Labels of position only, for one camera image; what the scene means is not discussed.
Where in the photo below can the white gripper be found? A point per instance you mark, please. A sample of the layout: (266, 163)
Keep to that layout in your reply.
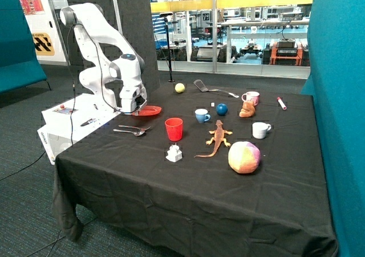
(133, 98)

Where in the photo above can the red plastic plate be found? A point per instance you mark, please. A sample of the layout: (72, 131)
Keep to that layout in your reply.
(148, 110)

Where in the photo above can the red plastic cup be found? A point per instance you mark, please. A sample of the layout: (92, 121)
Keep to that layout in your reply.
(174, 128)

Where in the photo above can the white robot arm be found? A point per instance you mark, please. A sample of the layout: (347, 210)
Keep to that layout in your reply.
(115, 79)

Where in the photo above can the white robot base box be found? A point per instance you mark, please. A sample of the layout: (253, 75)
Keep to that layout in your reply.
(71, 121)

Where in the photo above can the metal fork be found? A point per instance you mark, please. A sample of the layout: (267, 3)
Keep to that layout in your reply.
(139, 128)

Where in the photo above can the metal spoon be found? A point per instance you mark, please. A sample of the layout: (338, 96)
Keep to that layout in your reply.
(137, 134)

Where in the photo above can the yellow tennis ball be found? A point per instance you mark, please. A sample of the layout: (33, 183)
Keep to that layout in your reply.
(180, 88)

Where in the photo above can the white power adapter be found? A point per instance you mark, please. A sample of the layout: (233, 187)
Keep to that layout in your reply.
(174, 153)

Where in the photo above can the blue cup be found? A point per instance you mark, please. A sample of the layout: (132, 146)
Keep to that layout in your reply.
(202, 115)

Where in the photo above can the blue ball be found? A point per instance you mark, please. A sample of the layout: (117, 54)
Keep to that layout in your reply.
(221, 109)

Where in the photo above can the orange toy lizard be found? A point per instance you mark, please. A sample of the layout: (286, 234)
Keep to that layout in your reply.
(218, 137)

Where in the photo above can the black acoustic panel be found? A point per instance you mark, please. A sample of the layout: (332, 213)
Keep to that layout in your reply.
(136, 24)

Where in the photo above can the yellow black sign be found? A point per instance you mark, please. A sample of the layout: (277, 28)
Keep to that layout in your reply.
(43, 44)

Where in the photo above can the black tablecloth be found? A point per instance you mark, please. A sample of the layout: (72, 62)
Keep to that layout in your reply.
(199, 206)

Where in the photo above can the brown plush toy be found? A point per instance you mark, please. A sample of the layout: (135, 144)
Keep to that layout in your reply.
(248, 109)

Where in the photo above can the teal sofa bench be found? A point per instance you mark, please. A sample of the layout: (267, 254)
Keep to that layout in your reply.
(19, 64)

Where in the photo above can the pink mug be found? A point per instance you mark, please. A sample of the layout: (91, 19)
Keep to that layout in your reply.
(251, 95)

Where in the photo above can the multicolour plush ball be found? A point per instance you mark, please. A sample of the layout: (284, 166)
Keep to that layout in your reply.
(244, 157)

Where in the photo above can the white mug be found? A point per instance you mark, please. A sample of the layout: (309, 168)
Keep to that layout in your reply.
(260, 129)

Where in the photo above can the red white marker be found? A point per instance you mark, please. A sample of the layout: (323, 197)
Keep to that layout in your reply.
(282, 104)

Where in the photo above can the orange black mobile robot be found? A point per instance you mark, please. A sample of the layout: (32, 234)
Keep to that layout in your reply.
(286, 52)

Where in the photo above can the teal partition wall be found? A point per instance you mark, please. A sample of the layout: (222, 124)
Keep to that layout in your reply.
(336, 82)

